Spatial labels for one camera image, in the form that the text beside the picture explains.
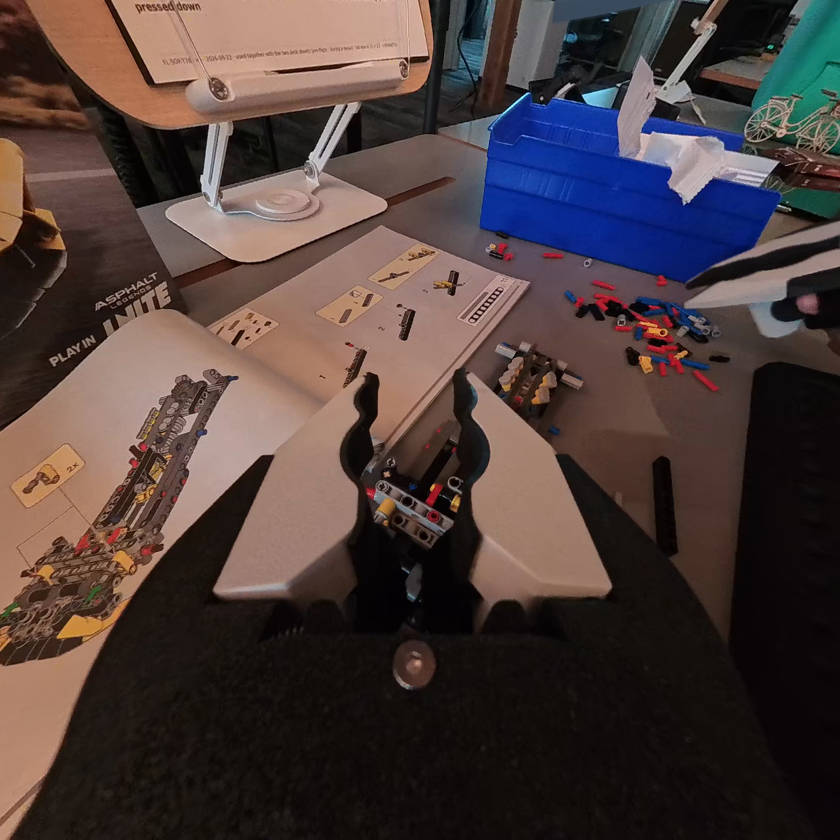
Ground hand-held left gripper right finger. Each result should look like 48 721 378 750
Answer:
453 369 614 632

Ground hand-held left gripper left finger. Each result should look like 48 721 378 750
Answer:
214 373 382 632

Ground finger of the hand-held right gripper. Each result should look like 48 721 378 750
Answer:
684 222 840 290
684 276 791 311

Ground pile of small lego pins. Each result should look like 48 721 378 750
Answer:
564 276 732 393

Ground lego car chassis assembly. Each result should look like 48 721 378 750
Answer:
361 340 585 608

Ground long black lego beam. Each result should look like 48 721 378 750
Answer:
651 456 679 557

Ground lego instruction booklet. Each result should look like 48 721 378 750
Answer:
0 225 531 834

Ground lego set box yellow car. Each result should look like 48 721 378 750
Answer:
0 0 188 427

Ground person's right hand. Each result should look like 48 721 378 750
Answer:
797 294 840 357

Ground torn white paper bags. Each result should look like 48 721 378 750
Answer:
617 56 782 204

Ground blue plastic bin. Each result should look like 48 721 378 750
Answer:
479 92 783 283

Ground teal bag bicycle print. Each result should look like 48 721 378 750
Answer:
742 0 840 221

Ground wooden document stand white base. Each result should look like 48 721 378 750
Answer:
23 0 437 265

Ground printed paper sheet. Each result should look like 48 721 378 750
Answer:
105 0 431 86

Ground wooden post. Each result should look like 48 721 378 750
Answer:
476 0 522 112

